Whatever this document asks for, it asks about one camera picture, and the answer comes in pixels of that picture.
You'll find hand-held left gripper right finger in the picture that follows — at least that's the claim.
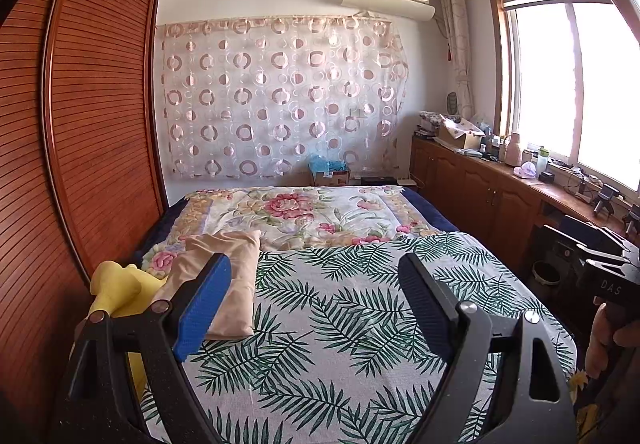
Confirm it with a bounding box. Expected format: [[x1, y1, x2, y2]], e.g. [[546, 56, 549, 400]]
[[397, 253, 576, 444]]

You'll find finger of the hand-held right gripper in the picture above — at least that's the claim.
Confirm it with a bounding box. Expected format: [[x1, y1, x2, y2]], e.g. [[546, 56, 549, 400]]
[[542, 224, 601, 267], [559, 215, 632, 251]]

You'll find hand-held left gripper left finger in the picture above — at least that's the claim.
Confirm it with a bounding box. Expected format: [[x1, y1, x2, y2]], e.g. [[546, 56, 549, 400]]
[[50, 251, 233, 444]]

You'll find beige printed T-shirt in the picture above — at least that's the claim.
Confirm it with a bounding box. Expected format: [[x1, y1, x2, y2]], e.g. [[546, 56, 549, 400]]
[[150, 229, 262, 340]]

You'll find person's right hand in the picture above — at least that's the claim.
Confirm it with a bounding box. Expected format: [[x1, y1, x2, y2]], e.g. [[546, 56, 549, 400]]
[[585, 299, 640, 380]]

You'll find grey trash bin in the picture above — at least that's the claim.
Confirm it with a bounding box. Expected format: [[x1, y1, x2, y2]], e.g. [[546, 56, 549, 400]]
[[531, 260, 562, 286]]

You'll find yellow plush toy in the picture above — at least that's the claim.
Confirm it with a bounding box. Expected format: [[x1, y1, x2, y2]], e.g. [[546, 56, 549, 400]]
[[89, 260, 168, 402]]

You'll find wooden low cabinet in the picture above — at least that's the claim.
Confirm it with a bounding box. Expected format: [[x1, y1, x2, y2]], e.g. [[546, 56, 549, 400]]
[[410, 134, 640, 285]]

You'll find pink jug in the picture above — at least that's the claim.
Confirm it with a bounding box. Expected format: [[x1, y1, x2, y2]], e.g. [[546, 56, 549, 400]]
[[505, 131, 524, 166]]

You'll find floral blanket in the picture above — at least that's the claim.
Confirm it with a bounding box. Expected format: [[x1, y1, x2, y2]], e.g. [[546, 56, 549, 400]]
[[142, 185, 431, 275]]

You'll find open cardboard box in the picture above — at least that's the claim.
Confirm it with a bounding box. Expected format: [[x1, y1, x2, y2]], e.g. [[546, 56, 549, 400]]
[[437, 114, 485, 150]]

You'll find wooden-framed window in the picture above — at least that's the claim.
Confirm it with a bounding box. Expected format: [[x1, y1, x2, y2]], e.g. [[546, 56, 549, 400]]
[[487, 0, 640, 195]]

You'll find brown cardboard box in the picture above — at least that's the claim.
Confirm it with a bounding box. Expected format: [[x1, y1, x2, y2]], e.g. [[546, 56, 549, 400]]
[[312, 168, 351, 186]]

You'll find blue plastic bag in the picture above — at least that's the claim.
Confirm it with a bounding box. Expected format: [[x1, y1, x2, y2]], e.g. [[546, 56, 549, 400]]
[[307, 154, 351, 173]]

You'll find patterned storage box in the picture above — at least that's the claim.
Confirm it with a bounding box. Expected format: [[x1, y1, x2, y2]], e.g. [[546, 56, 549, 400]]
[[419, 111, 443, 137]]

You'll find wooden slatted wardrobe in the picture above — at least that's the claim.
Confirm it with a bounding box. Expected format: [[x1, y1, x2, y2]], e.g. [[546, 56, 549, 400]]
[[0, 0, 168, 325]]

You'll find patterned window curtain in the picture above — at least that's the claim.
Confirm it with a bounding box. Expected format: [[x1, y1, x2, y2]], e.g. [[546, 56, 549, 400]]
[[439, 0, 475, 117]]

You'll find circle-patterned sheer curtain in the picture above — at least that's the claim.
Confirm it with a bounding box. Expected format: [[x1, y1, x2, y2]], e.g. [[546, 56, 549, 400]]
[[156, 15, 410, 180]]

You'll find white air deflector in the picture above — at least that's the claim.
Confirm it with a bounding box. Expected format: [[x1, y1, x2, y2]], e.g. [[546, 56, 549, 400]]
[[341, 0, 437, 21]]

